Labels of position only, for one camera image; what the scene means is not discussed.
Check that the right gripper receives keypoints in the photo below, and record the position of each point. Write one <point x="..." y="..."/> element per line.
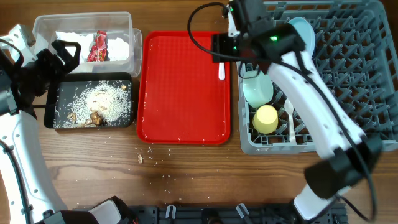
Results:
<point x="220" y="43"/>

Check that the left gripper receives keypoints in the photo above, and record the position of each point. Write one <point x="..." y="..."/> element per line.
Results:
<point x="58" y="70"/>

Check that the white napkin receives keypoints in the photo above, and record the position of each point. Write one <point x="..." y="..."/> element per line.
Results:
<point x="84" y="40"/>
<point x="118" y="49"/>

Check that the pink plastic fork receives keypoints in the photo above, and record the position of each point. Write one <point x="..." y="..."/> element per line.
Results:
<point x="221" y="71"/>

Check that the red snack wrapper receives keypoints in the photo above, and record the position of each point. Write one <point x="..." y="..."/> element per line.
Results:
<point x="98" y="50"/>

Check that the rice and food scraps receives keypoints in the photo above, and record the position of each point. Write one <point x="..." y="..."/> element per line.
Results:
<point x="93" y="104"/>

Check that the green bowl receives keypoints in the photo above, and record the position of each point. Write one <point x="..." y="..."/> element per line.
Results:
<point x="258" y="88"/>

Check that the large light blue plate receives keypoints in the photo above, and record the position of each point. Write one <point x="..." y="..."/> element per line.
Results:
<point x="306" y="31"/>

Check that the yellow cup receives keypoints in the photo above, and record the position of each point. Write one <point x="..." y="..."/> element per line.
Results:
<point x="265" y="119"/>

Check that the white plastic spoon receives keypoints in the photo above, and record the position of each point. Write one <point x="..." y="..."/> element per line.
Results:
<point x="289" y="109"/>

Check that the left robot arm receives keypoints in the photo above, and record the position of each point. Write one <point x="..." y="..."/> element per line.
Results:
<point x="30" y="192"/>

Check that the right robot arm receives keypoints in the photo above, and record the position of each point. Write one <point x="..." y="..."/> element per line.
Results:
<point x="347" y="155"/>

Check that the black food waste tray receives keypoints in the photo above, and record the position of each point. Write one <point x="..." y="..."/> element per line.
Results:
<point x="52" y="92"/>

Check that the clear plastic waste bin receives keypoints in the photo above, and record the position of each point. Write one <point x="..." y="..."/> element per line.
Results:
<point x="115" y="24"/>

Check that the grey dishwasher rack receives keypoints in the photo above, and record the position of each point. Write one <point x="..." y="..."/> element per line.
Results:
<point x="356" y="58"/>

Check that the red serving tray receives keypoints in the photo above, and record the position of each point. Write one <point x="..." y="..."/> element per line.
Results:
<point x="183" y="98"/>

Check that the food scrap on table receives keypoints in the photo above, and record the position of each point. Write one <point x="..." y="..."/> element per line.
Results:
<point x="140" y="159"/>

